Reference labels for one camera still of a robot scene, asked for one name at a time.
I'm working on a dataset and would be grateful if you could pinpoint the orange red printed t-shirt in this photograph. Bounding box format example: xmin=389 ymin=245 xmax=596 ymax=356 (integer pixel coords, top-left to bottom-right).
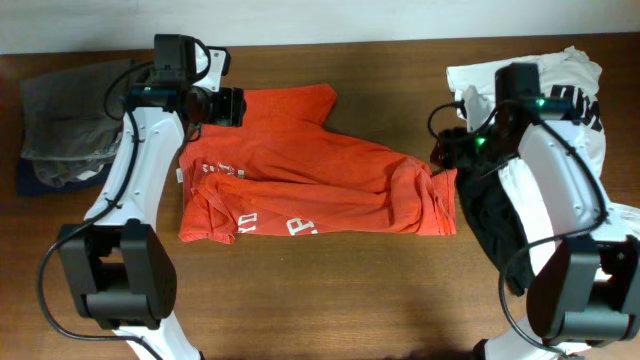
xmin=178 ymin=84 xmax=456 ymax=244

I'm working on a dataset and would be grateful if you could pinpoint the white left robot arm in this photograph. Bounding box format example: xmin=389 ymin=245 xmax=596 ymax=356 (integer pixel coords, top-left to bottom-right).
xmin=47 ymin=34 xmax=246 ymax=359

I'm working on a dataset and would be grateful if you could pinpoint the black garment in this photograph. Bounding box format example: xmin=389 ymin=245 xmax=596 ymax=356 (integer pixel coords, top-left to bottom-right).
xmin=456 ymin=169 xmax=528 ymax=270

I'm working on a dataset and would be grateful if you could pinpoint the white t-shirt with black print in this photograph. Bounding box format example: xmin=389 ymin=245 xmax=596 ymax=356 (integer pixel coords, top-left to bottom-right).
xmin=445 ymin=45 xmax=640 ymax=346

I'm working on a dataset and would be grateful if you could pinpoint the folded grey garment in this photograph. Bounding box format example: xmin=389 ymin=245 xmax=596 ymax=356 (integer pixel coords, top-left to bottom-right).
xmin=19 ymin=59 xmax=136 ymax=188

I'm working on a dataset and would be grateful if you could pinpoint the folded navy blue garment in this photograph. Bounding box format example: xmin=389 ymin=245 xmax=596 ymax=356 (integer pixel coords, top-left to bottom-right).
xmin=15 ymin=158 xmax=111 ymax=197

